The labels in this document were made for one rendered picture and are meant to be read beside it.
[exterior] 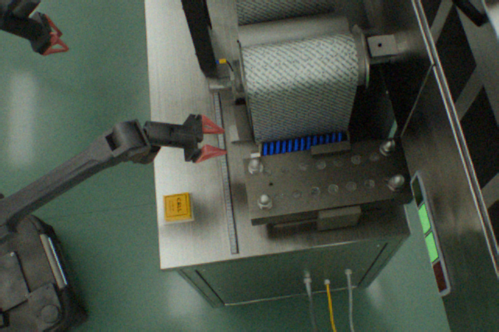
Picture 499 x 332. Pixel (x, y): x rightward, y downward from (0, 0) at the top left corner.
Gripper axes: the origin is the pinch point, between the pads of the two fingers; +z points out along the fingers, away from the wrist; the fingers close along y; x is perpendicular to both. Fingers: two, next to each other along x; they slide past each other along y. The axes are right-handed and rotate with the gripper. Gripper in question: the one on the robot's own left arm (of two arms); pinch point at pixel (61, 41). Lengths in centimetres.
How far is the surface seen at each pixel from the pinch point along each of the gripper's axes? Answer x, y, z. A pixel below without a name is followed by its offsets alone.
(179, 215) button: -1, -59, 15
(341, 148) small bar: -44, -68, 25
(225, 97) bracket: -31, -45, 7
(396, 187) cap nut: -49, -83, 28
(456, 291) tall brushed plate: -51, -109, 7
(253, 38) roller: -46, -40, 5
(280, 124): -38, -57, 13
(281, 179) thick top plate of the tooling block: -29, -67, 18
